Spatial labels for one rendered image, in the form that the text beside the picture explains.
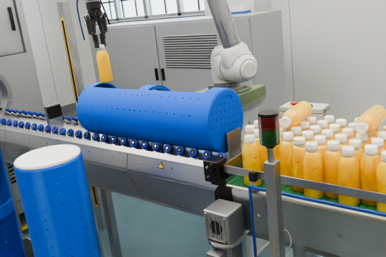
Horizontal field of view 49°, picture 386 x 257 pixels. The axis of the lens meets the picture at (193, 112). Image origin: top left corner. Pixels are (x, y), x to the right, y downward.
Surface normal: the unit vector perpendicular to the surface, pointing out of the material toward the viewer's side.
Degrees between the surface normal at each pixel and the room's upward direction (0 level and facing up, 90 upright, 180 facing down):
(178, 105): 51
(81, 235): 90
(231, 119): 90
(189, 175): 70
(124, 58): 90
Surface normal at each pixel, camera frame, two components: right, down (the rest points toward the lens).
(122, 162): -0.61, -0.07
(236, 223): 0.78, 0.07
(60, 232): 0.28, 0.22
